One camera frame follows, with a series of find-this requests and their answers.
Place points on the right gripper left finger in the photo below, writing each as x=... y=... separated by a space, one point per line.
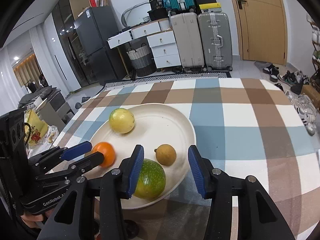
x=73 y=217

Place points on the green-yellow passion fruit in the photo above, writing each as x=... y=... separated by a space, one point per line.
x=152 y=180

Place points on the wooden door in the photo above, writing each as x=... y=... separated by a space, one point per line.
x=262 y=30

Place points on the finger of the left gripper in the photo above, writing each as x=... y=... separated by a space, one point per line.
x=52 y=157
x=75 y=169

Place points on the checkered tablecloth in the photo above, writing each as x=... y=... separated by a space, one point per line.
x=243 y=126

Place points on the grey slippers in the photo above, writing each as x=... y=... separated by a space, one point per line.
x=84 y=99

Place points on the yellow plastic bag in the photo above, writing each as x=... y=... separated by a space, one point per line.
x=38 y=129

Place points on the yellow shoe box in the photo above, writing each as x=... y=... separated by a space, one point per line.
x=210 y=7

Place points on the black bag on cabinet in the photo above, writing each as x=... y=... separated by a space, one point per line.
x=156 y=4

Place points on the yellow passion fruit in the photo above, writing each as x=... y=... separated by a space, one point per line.
x=121 y=121

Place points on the white drawer cabinet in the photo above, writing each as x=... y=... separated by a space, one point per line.
x=161 y=40

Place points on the wooden shoe rack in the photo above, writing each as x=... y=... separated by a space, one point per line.
x=315 y=79

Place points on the large orange mandarin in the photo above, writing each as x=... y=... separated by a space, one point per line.
x=108 y=151

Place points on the silver aluminium suitcase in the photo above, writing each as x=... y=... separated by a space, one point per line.
x=216 y=40

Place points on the black refrigerator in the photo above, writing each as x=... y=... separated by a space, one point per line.
x=94 y=27

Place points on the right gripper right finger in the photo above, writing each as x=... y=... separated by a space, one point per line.
x=258 y=215

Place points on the woven laundry basket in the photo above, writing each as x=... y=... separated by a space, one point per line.
x=141 y=60

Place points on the cream ceramic plate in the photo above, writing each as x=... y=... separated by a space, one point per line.
x=156 y=124

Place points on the person's left hand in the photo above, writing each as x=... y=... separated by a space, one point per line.
x=37 y=221

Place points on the brown longan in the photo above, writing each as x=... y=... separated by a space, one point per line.
x=165 y=154

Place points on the beige suitcase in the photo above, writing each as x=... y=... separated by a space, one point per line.
x=188 y=39

